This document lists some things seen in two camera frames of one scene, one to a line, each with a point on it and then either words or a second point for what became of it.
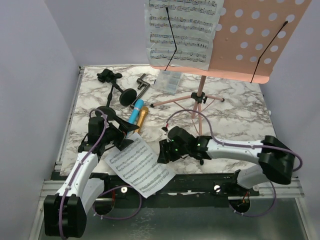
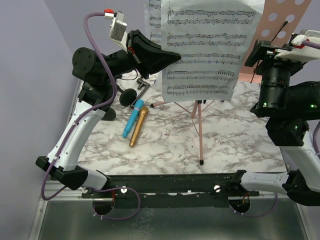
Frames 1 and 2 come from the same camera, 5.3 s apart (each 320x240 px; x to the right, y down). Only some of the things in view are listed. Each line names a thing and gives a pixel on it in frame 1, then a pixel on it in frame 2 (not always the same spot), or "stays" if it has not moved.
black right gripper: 164,151 to 265,53
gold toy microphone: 143,114 stays
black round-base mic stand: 127,97 stays
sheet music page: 139,165 to 214,38
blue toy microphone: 138,104 stays
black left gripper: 117,132 to 136,46
